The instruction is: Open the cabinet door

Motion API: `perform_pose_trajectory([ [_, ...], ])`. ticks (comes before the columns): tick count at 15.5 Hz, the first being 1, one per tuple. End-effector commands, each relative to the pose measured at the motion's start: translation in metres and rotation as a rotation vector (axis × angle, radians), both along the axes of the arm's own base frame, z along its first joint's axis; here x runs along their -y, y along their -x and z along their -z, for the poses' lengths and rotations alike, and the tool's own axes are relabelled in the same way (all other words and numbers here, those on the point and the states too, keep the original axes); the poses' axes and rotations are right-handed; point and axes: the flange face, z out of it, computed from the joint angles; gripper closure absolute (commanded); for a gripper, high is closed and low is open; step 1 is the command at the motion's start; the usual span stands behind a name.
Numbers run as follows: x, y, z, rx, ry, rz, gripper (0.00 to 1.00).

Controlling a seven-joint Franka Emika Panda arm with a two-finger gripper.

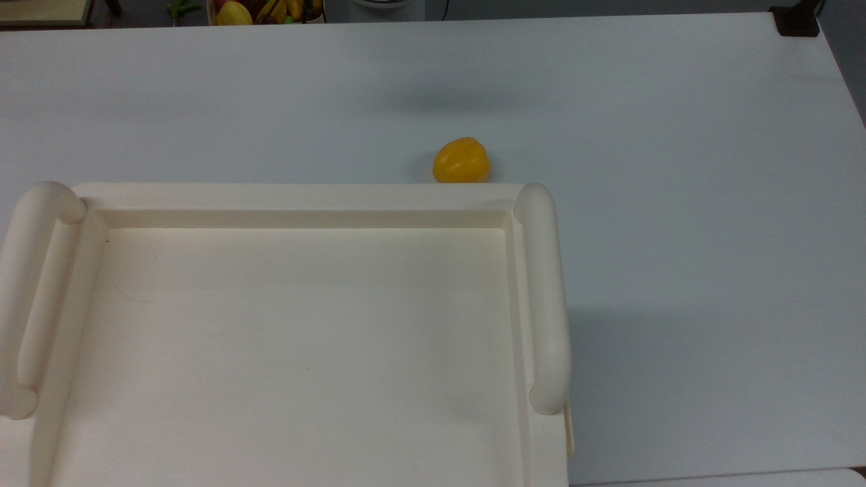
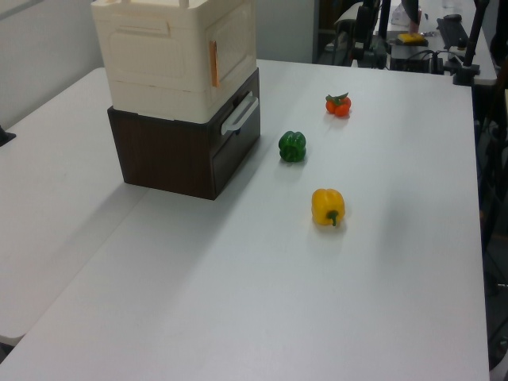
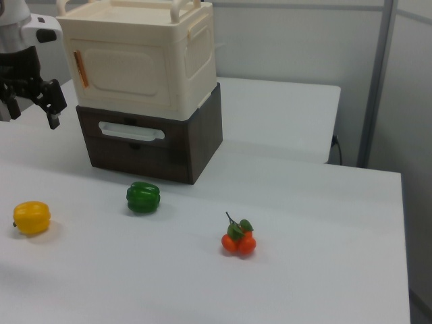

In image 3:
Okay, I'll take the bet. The brown drawer with white handle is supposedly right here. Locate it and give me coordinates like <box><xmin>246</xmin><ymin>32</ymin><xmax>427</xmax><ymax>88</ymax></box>
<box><xmin>77</xmin><ymin>106</ymin><xmax>186</xmax><ymax>150</ymax></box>

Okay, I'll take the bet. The cream cabinet door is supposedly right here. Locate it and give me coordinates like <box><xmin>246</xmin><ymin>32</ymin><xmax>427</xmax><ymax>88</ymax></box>
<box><xmin>69</xmin><ymin>38</ymin><xmax>171</xmax><ymax>108</ymax></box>

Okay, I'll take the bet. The white drawer handle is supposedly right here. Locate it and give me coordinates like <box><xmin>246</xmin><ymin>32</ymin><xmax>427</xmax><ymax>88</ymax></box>
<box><xmin>98</xmin><ymin>121</ymin><xmax>166</xmax><ymax>142</ymax></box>

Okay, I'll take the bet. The grey metal partition post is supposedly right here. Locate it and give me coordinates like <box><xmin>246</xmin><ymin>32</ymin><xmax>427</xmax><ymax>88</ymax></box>
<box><xmin>356</xmin><ymin>0</ymin><xmax>406</xmax><ymax>169</ymax></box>

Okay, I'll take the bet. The green bell pepper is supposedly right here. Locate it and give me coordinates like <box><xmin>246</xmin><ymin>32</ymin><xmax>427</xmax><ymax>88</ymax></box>
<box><xmin>126</xmin><ymin>181</ymin><xmax>161</xmax><ymax>215</ymax></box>

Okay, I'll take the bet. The plain brown drawer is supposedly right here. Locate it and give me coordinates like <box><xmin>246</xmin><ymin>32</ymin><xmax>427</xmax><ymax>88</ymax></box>
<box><xmin>83</xmin><ymin>136</ymin><xmax>191</xmax><ymax>184</ymax></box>

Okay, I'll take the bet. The yellow bell pepper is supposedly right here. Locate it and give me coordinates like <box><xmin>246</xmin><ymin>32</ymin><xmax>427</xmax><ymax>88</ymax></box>
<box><xmin>12</xmin><ymin>200</ymin><xmax>52</xmax><ymax>236</ymax></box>

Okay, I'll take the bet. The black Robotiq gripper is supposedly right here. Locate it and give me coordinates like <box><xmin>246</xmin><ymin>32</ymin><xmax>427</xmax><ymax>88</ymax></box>
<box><xmin>0</xmin><ymin>45</ymin><xmax>68</xmax><ymax>130</ymax></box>

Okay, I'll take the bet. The orange translucent door handle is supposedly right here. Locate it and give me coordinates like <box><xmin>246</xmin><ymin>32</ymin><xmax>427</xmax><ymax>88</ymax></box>
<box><xmin>73</xmin><ymin>49</ymin><xmax>90</xmax><ymax>90</ymax></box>

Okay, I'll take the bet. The orange fruit cluster with leaves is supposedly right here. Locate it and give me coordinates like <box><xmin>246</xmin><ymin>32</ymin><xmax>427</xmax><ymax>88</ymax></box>
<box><xmin>221</xmin><ymin>211</ymin><xmax>258</xmax><ymax>257</ymax></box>

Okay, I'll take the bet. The dark brown drawer box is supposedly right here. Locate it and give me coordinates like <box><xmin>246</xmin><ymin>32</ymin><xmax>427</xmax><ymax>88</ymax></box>
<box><xmin>75</xmin><ymin>82</ymin><xmax>224</xmax><ymax>186</ymax></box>

